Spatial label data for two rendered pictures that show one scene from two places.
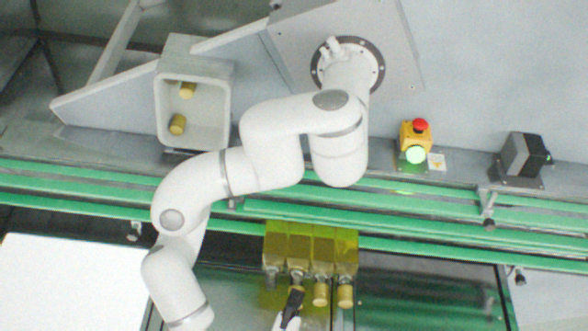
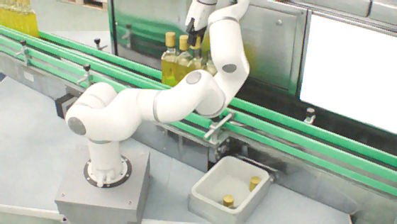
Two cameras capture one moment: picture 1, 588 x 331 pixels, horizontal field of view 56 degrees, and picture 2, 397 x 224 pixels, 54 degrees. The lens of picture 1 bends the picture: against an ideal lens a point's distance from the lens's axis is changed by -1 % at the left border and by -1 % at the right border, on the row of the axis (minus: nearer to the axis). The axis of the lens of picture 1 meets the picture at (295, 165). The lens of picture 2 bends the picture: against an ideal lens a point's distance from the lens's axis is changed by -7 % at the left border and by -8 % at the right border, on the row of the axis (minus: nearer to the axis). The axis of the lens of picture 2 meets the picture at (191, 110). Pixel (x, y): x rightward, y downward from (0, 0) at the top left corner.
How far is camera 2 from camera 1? 68 cm
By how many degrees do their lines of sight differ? 28
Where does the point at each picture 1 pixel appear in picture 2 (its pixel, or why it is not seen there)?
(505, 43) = (40, 161)
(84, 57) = not seen: outside the picture
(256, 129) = (115, 117)
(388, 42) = (76, 173)
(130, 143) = (300, 183)
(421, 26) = not seen: hidden behind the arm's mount
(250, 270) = not seen: hidden behind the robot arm
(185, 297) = (213, 32)
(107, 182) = (317, 154)
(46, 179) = (359, 167)
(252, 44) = (170, 215)
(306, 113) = (87, 119)
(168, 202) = (189, 88)
